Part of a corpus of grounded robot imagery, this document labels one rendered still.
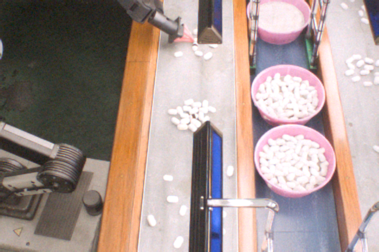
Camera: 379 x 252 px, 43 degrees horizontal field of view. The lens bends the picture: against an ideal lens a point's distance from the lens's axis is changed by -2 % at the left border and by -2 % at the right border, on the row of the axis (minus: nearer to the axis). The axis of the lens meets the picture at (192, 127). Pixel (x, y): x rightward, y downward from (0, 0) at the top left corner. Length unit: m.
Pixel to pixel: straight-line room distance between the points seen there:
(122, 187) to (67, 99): 1.37
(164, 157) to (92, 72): 1.42
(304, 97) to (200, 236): 0.89
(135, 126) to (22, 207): 0.54
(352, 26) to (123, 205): 1.20
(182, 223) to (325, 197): 0.49
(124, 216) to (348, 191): 0.70
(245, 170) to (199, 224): 0.50
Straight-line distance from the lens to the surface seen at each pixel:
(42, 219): 1.95
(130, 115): 1.76
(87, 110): 2.81
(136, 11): 1.89
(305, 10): 2.18
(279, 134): 1.73
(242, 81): 1.84
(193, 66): 1.92
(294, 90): 1.88
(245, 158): 1.64
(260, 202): 1.15
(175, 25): 1.94
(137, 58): 1.94
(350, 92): 1.90
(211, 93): 1.83
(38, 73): 3.10
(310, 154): 1.71
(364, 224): 1.30
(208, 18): 1.56
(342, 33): 2.12
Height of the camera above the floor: 2.14
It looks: 54 degrees down
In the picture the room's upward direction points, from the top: 3 degrees counter-clockwise
